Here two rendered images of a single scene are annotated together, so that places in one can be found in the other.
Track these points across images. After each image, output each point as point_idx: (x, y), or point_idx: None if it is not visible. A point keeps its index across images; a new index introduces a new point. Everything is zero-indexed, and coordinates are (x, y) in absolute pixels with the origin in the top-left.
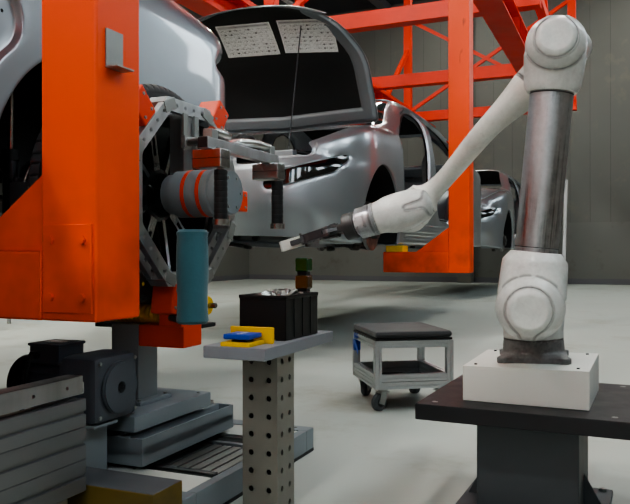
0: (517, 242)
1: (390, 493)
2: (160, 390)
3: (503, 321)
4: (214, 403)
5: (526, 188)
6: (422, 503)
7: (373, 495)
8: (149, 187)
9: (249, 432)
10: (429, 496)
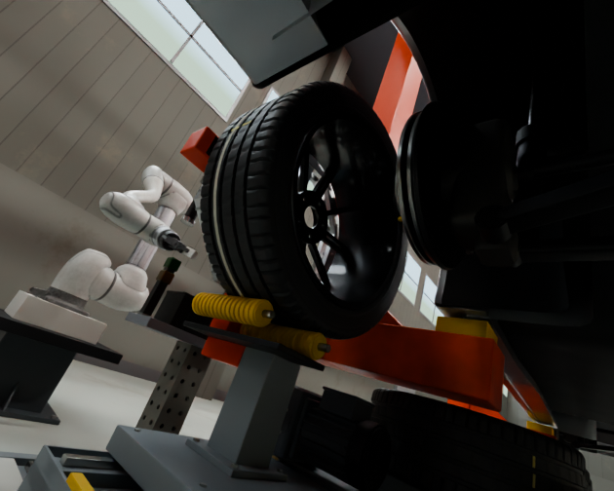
0: (144, 268)
1: (28, 438)
2: (177, 458)
3: (140, 307)
4: (57, 460)
5: (157, 247)
6: (37, 430)
7: (43, 444)
8: (313, 133)
9: (177, 414)
10: (17, 427)
